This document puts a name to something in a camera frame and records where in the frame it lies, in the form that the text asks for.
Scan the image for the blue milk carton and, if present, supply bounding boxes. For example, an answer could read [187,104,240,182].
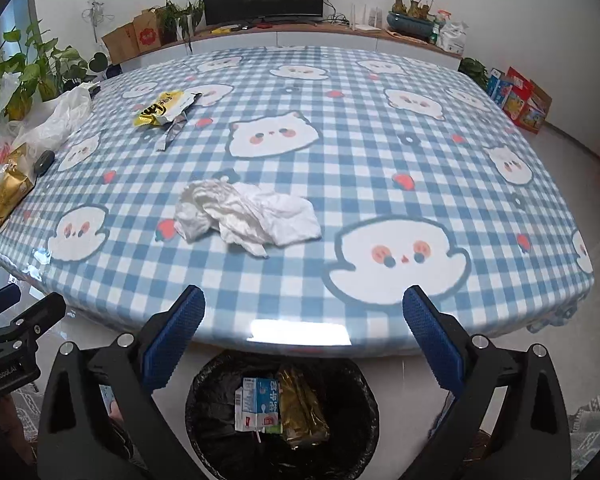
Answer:
[235,376,283,433]

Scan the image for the open colourful carton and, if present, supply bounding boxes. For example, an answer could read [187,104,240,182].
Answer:
[517,80,553,134]

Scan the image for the brown paper bag red print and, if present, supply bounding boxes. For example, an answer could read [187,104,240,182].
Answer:
[132,9,161,53]

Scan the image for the gold foil bag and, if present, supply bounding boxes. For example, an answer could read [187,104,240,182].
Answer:
[277,366,331,448]

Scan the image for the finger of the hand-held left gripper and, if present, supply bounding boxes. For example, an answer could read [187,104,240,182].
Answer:
[0,283,22,331]
[0,292,67,356]

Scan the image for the potted long leaf plant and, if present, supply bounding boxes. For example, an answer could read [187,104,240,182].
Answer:
[147,0,206,53]

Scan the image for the small green floor plant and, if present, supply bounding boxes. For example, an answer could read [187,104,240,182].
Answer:
[459,57,491,88]

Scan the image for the blue planter with plants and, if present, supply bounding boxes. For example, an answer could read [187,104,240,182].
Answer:
[386,0,438,38]

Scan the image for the white tissue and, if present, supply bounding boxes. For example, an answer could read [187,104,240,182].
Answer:
[174,179,323,259]

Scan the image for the person's left hand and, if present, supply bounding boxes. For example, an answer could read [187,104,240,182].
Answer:
[0,395,35,466]

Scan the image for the blue toy box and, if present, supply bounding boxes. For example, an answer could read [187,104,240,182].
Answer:
[486,67,513,103]

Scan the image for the gold foil package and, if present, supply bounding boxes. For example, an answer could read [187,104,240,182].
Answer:
[0,142,36,231]

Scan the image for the yellow snack wrapper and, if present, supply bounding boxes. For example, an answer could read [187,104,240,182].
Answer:
[132,89,203,129]

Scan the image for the white printed sack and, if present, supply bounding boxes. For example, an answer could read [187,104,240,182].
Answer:
[439,21,470,55]

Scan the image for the grey torn wrapper strip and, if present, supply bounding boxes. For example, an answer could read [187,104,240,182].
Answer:
[155,110,191,153]

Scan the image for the white wooden tv cabinet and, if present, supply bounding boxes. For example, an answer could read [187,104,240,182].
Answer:
[110,22,463,78]

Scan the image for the black bagged trash bin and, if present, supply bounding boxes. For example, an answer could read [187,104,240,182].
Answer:
[185,350,380,480]

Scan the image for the spray bottle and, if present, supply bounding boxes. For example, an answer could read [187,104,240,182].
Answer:
[432,10,453,46]

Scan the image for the green pothos plant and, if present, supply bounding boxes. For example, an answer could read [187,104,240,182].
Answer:
[0,22,108,121]

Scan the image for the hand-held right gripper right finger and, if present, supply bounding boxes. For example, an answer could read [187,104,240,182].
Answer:
[402,285,573,480]

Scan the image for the blue checked printed tablecloth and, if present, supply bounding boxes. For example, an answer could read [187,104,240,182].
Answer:
[0,45,595,356]

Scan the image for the plain brown paper bag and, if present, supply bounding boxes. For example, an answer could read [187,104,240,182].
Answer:
[101,22,141,63]

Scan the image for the grey patterned cloth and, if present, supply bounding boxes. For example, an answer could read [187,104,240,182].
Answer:
[570,395,600,480]

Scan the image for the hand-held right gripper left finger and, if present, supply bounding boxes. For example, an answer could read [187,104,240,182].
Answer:
[37,285,207,480]

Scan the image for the white plastic bag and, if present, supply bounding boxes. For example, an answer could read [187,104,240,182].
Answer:
[17,82,93,153]

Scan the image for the white router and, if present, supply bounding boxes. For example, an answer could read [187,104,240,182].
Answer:
[350,4,383,33]

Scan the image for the red toy box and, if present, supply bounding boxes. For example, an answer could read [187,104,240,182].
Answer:
[502,66,533,121]

